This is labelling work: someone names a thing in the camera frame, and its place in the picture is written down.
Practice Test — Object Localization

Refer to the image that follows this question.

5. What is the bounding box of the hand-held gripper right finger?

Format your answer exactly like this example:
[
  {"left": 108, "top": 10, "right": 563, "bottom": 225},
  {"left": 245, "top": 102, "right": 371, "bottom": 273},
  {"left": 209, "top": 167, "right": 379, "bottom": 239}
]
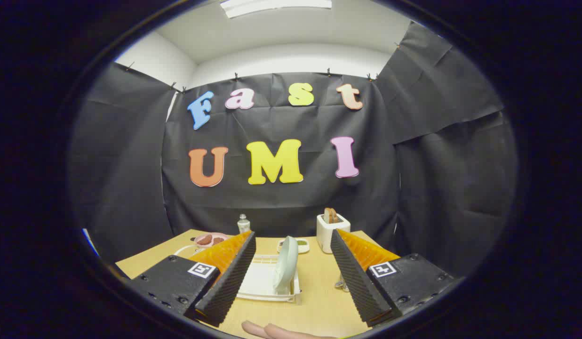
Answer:
[{"left": 330, "top": 229, "right": 455, "bottom": 328}]

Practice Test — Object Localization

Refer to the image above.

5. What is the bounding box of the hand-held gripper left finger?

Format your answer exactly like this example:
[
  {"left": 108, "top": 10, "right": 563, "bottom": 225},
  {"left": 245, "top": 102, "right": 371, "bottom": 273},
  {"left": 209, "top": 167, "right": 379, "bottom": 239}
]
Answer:
[{"left": 130, "top": 230, "right": 257, "bottom": 328}]

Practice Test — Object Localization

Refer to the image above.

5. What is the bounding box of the white wire dish rack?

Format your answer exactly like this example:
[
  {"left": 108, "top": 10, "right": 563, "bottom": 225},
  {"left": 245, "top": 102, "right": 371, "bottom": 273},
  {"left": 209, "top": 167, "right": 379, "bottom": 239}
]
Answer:
[{"left": 174, "top": 245, "right": 302, "bottom": 305}]

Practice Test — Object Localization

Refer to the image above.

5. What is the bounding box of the pale green plate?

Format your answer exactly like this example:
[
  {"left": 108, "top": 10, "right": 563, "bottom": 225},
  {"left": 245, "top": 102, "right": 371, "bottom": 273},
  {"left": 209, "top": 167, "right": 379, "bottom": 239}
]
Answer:
[{"left": 273, "top": 235, "right": 299, "bottom": 295}]

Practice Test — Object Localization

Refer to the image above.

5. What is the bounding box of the small pink plate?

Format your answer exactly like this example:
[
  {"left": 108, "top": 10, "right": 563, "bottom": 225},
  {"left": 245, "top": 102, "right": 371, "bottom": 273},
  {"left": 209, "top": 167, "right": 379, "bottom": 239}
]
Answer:
[{"left": 194, "top": 232, "right": 230, "bottom": 249}]

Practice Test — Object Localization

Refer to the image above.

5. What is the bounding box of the white divided seasoning dish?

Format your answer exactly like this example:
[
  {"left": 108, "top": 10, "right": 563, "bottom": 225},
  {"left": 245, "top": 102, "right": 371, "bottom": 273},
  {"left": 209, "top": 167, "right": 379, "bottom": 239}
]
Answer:
[{"left": 278, "top": 238, "right": 310, "bottom": 254}]

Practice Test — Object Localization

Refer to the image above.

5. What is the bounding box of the white toaster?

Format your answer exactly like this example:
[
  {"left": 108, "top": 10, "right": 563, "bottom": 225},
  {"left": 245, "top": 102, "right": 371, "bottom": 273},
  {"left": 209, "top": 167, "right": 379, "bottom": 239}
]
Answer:
[{"left": 317, "top": 214, "right": 351, "bottom": 254}]

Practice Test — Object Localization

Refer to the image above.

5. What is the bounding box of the black backdrop cloth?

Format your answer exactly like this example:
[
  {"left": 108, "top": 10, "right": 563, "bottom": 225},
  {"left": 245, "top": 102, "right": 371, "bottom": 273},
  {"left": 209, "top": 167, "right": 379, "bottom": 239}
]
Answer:
[{"left": 70, "top": 21, "right": 518, "bottom": 278}]

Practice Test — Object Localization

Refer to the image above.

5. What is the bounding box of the ceiling light panel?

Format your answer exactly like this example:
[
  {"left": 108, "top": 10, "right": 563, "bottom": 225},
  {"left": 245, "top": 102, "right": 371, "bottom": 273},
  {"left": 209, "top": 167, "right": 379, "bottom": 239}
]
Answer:
[{"left": 220, "top": 0, "right": 332, "bottom": 18}]

